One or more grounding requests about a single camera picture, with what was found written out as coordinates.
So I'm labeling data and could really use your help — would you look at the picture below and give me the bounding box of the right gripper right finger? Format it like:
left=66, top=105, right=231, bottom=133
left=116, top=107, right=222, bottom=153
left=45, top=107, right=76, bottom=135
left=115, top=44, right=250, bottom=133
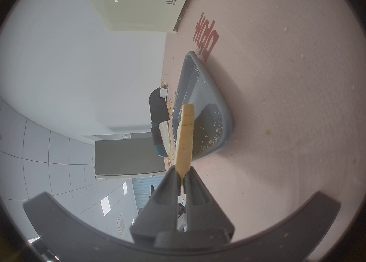
left=183, top=166, right=235, bottom=242

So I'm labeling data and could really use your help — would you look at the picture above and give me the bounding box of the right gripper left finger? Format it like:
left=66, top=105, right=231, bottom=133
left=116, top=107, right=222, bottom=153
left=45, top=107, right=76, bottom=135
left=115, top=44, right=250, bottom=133
left=130, top=166, right=183, bottom=245

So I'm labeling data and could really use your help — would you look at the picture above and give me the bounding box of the slice of bread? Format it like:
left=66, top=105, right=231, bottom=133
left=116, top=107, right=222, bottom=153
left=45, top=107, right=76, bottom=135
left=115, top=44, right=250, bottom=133
left=175, top=104, right=195, bottom=195

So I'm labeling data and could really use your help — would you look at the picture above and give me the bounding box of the dark grey tray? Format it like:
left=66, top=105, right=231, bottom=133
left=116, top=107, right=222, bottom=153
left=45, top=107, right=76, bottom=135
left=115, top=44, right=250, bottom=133
left=173, top=51, right=236, bottom=161

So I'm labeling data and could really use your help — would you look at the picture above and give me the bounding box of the knife with blue-green handle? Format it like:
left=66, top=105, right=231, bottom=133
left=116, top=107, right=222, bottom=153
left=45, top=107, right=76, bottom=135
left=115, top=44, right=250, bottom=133
left=149, top=87, right=170, bottom=158

